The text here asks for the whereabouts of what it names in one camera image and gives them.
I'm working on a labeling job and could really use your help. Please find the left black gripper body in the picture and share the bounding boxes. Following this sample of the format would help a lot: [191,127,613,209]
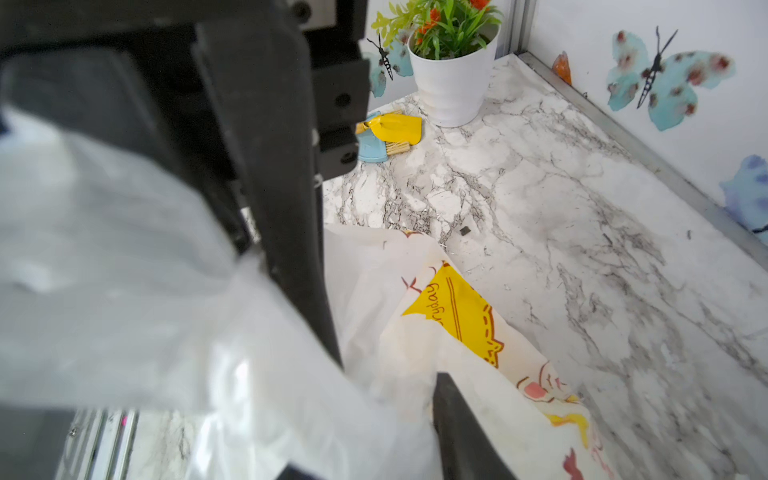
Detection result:
[1,1,368,251]

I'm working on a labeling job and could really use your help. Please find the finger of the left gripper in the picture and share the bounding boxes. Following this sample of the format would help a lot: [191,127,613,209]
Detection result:
[196,19,341,362]

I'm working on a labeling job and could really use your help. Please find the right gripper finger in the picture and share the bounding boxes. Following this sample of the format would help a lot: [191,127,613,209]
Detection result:
[432,372,516,480]

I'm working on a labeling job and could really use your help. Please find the white printed plastic bag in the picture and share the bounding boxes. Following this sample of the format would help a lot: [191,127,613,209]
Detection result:
[1,108,616,479]

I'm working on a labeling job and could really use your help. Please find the blue toy scoop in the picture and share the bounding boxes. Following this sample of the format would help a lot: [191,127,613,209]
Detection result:
[356,122,388,164]

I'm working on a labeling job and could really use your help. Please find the yellow toy shovel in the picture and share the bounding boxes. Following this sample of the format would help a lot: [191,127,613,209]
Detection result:
[355,111,423,146]

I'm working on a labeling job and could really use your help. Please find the potted flower plant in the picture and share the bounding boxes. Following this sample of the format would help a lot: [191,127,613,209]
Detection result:
[363,0,503,128]

